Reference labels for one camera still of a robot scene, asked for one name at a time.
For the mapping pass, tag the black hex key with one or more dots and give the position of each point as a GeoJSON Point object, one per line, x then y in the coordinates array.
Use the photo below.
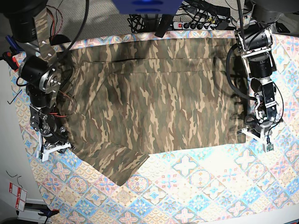
{"type": "Point", "coordinates": [10, 102]}

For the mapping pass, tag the red black clamp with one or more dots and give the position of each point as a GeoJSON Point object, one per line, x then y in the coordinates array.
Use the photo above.
{"type": "Point", "coordinates": [12, 62]}

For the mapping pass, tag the white power strip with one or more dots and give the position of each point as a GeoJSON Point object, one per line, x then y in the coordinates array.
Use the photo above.
{"type": "Point", "coordinates": [178, 25]}

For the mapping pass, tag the blue clamp upper left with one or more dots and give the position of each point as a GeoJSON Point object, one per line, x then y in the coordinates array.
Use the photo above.
{"type": "Point", "coordinates": [13, 45]}

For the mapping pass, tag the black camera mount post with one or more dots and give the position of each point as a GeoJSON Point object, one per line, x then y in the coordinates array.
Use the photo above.
{"type": "Point", "coordinates": [163, 25]}

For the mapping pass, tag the blue clamp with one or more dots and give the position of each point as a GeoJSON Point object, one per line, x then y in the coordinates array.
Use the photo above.
{"type": "Point", "coordinates": [47, 213]}
{"type": "Point", "coordinates": [13, 45]}

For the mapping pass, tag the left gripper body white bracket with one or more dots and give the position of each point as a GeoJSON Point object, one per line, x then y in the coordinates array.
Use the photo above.
{"type": "Point", "coordinates": [260, 132]}

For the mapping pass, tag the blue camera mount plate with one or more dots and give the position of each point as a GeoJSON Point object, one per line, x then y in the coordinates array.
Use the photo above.
{"type": "Point", "coordinates": [147, 6]}

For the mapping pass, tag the red white label tag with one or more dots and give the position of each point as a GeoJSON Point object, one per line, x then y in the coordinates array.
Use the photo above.
{"type": "Point", "coordinates": [19, 196]}

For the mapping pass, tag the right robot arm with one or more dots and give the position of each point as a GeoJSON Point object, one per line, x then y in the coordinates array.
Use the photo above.
{"type": "Point", "coordinates": [28, 20]}

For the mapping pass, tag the camouflage T-shirt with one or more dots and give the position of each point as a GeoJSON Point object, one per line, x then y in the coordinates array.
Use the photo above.
{"type": "Point", "coordinates": [126, 101]}

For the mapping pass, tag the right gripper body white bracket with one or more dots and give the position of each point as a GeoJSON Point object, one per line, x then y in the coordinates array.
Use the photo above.
{"type": "Point", "coordinates": [45, 149]}

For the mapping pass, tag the blue clamp lower left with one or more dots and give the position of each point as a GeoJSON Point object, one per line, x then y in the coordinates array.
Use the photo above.
{"type": "Point", "coordinates": [47, 213]}

